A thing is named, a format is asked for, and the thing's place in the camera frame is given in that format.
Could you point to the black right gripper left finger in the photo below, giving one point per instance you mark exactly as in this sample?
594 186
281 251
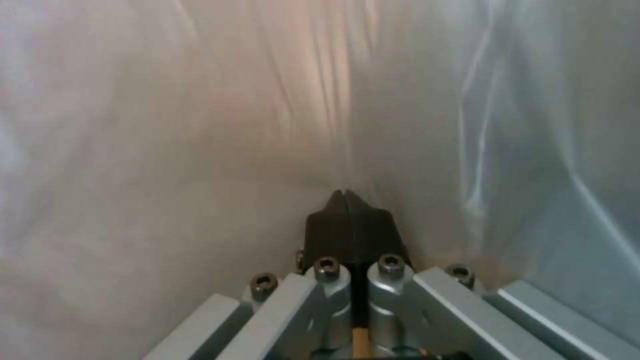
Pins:
327 232

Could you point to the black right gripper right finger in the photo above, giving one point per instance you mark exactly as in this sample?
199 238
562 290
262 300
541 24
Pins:
372 232

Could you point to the translucent white garbage bag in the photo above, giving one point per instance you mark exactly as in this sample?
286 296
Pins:
200 131

